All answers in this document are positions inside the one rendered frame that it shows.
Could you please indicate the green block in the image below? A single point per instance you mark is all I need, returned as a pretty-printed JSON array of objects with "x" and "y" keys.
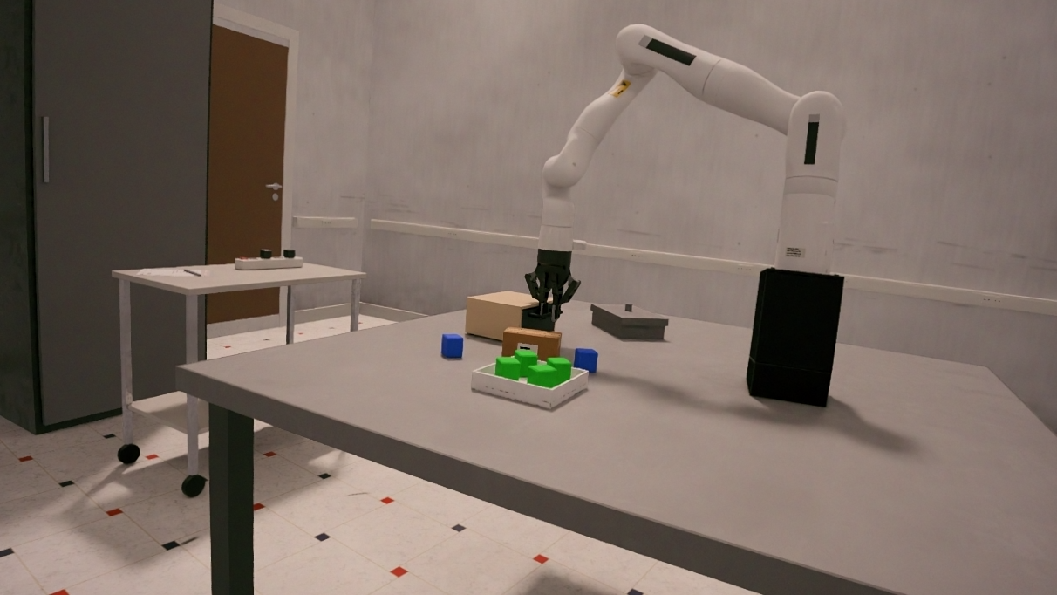
[
  {"x": 542, "y": 375},
  {"x": 563, "y": 368},
  {"x": 526, "y": 358},
  {"x": 507, "y": 367}
]

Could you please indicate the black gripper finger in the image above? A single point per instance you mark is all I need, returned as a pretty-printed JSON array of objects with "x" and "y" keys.
[
  {"x": 559, "y": 298},
  {"x": 539, "y": 293}
]

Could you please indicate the small blue block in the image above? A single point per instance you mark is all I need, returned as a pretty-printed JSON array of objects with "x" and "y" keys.
[
  {"x": 586, "y": 359},
  {"x": 452, "y": 345}
]

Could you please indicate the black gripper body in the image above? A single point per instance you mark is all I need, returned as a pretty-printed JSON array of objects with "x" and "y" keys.
[{"x": 553, "y": 262}]

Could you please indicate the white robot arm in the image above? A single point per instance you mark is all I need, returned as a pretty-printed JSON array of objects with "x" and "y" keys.
[{"x": 814, "y": 129}]

